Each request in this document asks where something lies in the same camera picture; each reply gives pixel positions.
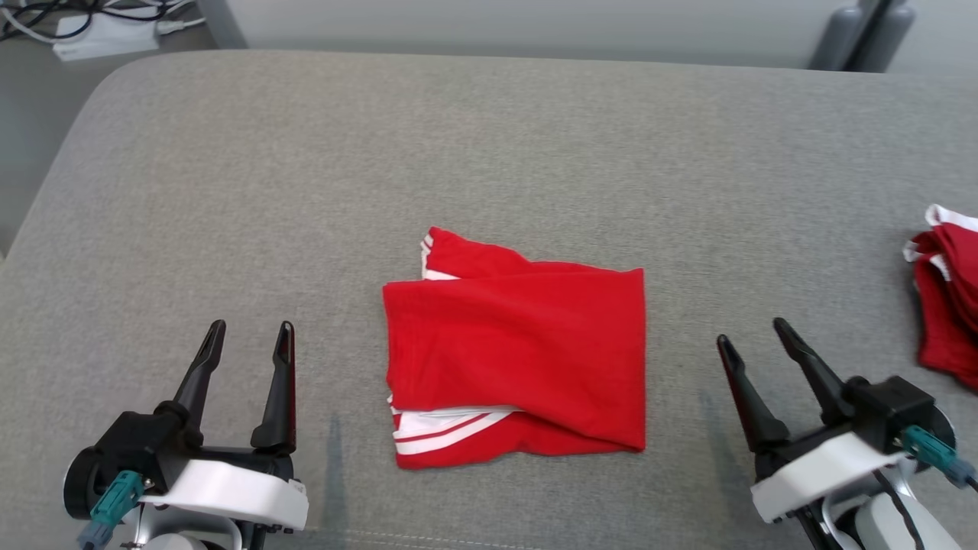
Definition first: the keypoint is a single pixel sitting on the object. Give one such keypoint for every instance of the white partition panel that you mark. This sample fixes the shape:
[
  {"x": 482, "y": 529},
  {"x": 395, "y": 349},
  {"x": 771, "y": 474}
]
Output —
[
  {"x": 947, "y": 34},
  {"x": 535, "y": 27}
]

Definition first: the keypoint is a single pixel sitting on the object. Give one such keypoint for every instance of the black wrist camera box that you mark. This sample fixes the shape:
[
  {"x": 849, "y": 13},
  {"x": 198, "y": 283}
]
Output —
[
  {"x": 890, "y": 405},
  {"x": 141, "y": 443}
]

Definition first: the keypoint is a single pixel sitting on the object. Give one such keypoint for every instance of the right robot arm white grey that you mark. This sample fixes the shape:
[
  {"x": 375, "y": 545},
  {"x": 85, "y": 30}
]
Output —
[{"x": 879, "y": 527}]

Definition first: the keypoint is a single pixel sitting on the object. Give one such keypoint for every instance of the white power strip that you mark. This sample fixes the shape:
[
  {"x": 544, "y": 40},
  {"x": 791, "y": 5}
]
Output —
[{"x": 103, "y": 38}]

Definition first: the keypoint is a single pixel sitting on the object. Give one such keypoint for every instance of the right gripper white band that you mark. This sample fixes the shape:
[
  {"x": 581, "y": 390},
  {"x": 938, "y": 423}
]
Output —
[{"x": 817, "y": 473}]

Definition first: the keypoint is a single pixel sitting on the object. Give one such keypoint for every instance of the red basketball jersey black lettering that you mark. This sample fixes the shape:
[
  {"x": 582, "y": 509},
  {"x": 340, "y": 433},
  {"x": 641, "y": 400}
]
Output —
[{"x": 519, "y": 351}]

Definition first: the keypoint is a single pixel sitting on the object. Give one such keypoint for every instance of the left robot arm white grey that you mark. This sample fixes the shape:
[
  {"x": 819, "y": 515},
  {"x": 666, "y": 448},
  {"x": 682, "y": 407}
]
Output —
[{"x": 176, "y": 535}]

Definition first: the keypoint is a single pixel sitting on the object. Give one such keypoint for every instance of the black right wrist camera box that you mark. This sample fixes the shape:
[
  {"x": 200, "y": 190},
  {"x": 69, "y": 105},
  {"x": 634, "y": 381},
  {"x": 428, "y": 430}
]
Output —
[{"x": 890, "y": 405}]

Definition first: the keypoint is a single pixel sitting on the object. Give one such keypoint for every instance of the red shorts with white stripe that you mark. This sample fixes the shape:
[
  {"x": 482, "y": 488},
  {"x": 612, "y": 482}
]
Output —
[{"x": 951, "y": 305}]

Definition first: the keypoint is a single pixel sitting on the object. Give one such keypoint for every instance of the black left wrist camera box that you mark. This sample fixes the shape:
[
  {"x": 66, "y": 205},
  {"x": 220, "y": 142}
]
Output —
[{"x": 141, "y": 443}]

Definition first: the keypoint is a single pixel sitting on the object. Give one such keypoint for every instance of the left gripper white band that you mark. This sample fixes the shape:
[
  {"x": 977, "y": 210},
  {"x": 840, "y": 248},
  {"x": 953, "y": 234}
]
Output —
[{"x": 237, "y": 489}]

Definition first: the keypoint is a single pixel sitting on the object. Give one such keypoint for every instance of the grey partition post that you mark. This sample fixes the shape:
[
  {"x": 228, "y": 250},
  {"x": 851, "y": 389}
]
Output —
[
  {"x": 837, "y": 38},
  {"x": 221, "y": 23},
  {"x": 890, "y": 38}
]

